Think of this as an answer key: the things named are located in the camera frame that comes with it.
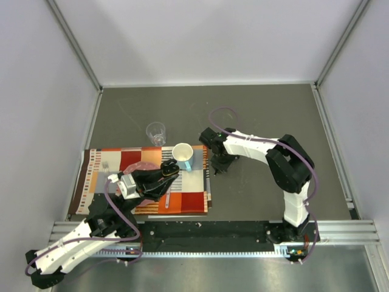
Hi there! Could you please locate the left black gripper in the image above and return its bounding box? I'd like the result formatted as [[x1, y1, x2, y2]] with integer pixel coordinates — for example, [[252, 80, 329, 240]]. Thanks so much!
[[116, 165, 179, 218]]

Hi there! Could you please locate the black earbud case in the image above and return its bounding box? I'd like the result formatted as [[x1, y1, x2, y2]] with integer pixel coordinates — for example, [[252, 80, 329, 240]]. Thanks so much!
[[160, 159, 180, 177]]

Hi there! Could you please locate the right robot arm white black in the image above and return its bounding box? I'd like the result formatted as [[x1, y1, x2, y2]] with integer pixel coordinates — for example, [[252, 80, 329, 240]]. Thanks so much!
[[199, 128, 314, 243]]

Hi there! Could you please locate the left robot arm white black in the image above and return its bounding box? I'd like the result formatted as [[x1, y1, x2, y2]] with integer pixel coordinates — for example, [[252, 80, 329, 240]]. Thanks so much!
[[25, 159, 180, 290]]

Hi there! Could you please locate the orange patterned placemat cloth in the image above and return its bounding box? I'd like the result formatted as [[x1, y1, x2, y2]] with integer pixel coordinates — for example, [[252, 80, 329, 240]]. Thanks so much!
[[68, 145, 213, 216]]

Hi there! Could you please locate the pink polka dot plate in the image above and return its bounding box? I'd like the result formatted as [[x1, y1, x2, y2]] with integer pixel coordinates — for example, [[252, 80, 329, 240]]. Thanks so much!
[[123, 161, 158, 207]]

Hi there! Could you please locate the white blue mug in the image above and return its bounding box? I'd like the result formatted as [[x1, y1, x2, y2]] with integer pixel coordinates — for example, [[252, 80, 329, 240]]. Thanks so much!
[[172, 143, 194, 172]]

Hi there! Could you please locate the clear plastic cup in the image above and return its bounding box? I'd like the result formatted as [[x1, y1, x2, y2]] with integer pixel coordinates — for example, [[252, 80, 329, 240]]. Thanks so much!
[[146, 122, 167, 147]]

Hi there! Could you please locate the silver fork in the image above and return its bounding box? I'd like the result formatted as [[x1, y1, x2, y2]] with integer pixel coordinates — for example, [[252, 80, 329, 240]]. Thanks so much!
[[102, 161, 110, 186]]

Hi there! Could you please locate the knife with orange handle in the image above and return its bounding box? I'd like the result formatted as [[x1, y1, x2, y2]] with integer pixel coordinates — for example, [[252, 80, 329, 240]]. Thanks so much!
[[165, 189, 171, 209]]

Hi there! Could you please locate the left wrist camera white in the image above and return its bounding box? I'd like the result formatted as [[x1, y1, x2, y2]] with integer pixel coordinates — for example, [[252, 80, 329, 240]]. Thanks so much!
[[108, 172, 139, 200]]

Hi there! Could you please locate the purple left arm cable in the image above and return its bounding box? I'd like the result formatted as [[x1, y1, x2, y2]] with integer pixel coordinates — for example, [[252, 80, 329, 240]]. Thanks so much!
[[24, 178, 142, 276]]

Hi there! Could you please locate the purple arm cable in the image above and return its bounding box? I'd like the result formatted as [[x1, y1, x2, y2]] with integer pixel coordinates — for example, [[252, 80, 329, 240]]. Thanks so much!
[[24, 178, 142, 276], [208, 106, 320, 265]]

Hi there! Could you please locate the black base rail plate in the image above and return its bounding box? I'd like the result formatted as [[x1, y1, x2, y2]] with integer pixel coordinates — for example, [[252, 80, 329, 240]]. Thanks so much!
[[139, 221, 274, 252]]

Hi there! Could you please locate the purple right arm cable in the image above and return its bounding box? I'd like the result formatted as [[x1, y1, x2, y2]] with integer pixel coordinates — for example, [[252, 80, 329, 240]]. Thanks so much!
[[208, 106, 320, 265]]

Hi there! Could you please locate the white comb cable duct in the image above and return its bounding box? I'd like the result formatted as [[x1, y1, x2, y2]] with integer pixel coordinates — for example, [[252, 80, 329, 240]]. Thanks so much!
[[83, 245, 296, 260]]

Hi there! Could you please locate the aluminium frame post left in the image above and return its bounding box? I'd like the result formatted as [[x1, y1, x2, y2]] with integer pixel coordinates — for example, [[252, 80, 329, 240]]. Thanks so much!
[[45, 0, 103, 92]]

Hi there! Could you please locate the aluminium frame post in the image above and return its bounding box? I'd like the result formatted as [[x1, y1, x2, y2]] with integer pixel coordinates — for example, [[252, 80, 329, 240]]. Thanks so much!
[[314, 0, 371, 90], [45, 0, 103, 92]]

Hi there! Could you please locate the aluminium frame post right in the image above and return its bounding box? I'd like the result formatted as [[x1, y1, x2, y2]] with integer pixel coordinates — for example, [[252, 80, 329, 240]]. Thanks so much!
[[314, 0, 371, 90]]

